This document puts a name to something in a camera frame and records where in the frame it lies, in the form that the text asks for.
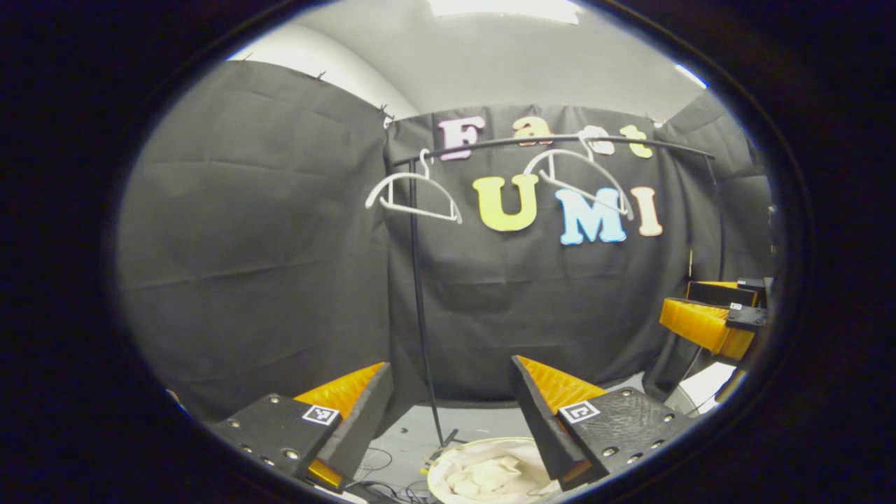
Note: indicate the white laundry hamper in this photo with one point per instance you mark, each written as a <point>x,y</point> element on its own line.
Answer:
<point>437,470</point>

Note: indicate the white plastic hanger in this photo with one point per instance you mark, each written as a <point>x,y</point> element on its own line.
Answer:
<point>420,176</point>
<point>570,151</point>

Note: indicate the black backdrop cloth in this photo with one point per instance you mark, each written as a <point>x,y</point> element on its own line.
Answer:
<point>245,245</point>

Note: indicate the white panel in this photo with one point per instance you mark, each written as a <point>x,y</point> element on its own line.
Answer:
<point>707,385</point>

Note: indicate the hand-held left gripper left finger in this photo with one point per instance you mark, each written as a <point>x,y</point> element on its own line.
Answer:
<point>364,423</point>

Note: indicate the black clothes rail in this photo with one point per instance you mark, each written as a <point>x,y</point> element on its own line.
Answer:
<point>418,301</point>

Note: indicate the large ceiling light panel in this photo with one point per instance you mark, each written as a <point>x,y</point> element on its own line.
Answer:
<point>504,8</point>

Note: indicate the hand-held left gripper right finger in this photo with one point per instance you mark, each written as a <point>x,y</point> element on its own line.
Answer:
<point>539,423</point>

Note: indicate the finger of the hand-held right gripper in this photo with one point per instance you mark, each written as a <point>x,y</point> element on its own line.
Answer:
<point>700,325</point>
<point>721,292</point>

